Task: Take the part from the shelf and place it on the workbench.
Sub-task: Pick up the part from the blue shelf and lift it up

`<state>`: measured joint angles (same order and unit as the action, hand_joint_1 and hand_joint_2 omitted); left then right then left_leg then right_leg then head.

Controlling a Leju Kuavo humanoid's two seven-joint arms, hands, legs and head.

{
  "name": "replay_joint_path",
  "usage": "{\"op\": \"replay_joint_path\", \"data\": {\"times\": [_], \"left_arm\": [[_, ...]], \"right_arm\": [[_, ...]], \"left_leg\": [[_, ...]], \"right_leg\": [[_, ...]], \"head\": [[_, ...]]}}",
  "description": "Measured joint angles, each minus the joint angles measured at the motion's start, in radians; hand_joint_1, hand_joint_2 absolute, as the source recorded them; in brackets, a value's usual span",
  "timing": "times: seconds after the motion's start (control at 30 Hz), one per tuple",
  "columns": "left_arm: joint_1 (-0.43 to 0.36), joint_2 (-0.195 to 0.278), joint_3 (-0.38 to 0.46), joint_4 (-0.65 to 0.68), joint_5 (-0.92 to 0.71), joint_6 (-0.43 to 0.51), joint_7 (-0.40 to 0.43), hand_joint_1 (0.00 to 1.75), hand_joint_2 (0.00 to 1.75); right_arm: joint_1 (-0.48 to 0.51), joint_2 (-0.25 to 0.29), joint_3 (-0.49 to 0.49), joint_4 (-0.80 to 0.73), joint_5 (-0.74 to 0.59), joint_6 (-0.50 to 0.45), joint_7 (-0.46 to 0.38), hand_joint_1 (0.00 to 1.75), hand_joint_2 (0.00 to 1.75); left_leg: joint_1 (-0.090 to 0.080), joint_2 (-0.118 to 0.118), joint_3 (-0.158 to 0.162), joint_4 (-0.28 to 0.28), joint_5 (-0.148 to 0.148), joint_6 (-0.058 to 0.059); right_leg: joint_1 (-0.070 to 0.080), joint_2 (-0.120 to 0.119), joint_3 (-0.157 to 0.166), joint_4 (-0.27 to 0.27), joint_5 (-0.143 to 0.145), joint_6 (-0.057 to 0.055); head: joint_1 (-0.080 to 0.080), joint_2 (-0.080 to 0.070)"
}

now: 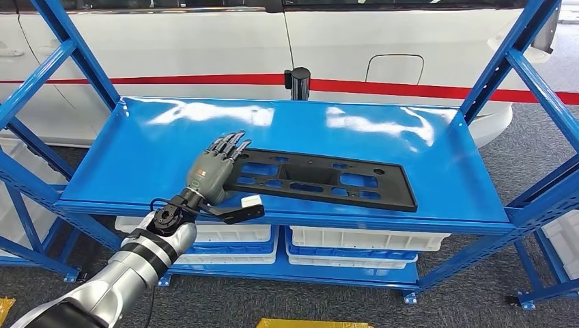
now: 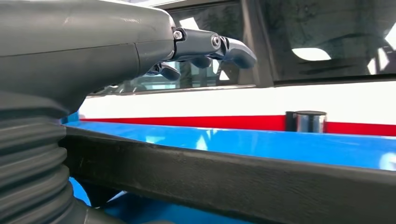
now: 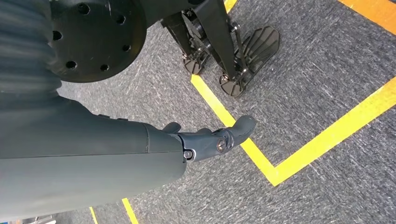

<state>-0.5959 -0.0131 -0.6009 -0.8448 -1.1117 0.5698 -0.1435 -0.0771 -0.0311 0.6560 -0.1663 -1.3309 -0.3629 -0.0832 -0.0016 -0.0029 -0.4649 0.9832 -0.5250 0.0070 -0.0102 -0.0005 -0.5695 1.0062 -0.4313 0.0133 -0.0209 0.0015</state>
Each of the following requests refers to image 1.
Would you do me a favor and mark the black plastic license plate bracket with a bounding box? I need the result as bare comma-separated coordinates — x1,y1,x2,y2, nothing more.
223,148,419,213

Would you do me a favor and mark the red barrier belt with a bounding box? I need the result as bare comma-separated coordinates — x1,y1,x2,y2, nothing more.
0,73,287,87
310,79,579,106

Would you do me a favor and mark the blue metal shelf rack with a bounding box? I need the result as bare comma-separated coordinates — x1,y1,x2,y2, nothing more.
504,226,579,311
0,180,89,284
0,0,579,305

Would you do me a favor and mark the white car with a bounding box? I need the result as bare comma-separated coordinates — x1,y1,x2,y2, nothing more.
0,0,562,150

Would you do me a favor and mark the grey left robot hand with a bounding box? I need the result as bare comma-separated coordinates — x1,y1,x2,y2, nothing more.
185,130,253,207

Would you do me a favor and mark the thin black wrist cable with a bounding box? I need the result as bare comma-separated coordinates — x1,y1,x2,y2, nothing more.
149,197,214,218

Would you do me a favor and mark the black stanchion post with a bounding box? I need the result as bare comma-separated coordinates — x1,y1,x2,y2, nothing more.
283,66,312,101

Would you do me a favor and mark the black cable under arm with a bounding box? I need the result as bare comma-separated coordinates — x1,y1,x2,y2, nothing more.
143,287,157,328

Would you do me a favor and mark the blue plastic crate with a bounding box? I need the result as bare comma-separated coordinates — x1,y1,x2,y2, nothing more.
285,228,418,262
178,226,278,256

